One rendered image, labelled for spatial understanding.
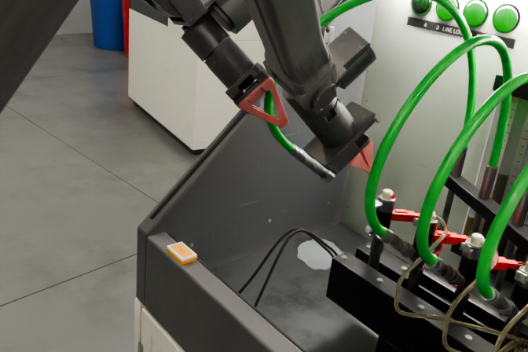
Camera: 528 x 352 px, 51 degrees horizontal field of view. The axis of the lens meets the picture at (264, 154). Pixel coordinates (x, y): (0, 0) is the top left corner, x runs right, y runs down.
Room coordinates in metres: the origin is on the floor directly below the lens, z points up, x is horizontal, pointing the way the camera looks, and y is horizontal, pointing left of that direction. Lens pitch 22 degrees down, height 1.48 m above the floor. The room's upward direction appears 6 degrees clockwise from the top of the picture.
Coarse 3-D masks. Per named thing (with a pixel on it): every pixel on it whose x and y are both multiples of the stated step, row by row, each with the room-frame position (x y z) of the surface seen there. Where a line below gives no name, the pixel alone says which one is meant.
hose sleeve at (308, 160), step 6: (294, 144) 0.84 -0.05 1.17; (294, 150) 0.83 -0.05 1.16; (300, 150) 0.84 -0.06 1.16; (294, 156) 0.84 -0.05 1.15; (300, 156) 0.84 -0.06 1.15; (306, 156) 0.84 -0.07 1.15; (306, 162) 0.84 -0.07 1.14; (312, 162) 0.84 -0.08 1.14; (318, 162) 0.86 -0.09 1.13; (312, 168) 0.85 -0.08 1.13; (318, 168) 0.85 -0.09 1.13; (324, 168) 0.85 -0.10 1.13; (318, 174) 0.85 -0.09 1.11; (324, 174) 0.85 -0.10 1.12
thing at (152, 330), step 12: (144, 312) 0.87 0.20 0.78; (144, 324) 0.87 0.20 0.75; (156, 324) 0.84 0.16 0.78; (144, 336) 0.87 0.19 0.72; (156, 336) 0.83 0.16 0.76; (168, 336) 0.81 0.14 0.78; (144, 348) 0.87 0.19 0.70; (156, 348) 0.83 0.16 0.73; (168, 348) 0.80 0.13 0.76; (180, 348) 0.78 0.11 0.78
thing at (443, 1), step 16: (352, 0) 0.86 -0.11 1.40; (368, 0) 0.86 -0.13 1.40; (432, 0) 0.90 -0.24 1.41; (448, 0) 0.91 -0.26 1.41; (336, 16) 0.85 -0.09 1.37; (464, 32) 0.92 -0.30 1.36; (272, 96) 0.82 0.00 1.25; (272, 112) 0.82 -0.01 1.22; (272, 128) 0.82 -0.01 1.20; (288, 144) 0.83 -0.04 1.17
